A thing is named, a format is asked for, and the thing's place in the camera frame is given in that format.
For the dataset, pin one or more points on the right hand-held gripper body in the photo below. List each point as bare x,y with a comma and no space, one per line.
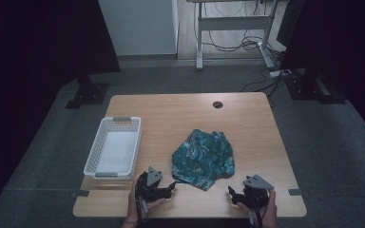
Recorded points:
256,194

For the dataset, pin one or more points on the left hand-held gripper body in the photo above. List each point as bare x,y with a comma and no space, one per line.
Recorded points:
149,190

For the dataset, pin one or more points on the teal floral shirt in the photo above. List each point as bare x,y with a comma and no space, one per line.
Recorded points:
202,158

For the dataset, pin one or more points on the white plastic basket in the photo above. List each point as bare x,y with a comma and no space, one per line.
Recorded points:
92,158

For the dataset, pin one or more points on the person's right hand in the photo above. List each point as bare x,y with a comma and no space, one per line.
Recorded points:
271,212

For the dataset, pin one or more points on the person's left hand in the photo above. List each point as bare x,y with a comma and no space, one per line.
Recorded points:
133,212

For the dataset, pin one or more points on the black stand base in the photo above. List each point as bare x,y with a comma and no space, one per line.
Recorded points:
307,88
88,93

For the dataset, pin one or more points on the white power strip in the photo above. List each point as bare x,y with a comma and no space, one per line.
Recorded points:
278,73

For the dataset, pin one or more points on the white panel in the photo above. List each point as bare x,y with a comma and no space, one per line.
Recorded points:
139,25

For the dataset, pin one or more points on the dark curtain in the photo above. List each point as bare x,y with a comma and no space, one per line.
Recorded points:
345,47
44,38

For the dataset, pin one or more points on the white desk frame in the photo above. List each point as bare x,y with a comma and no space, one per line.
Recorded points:
234,22

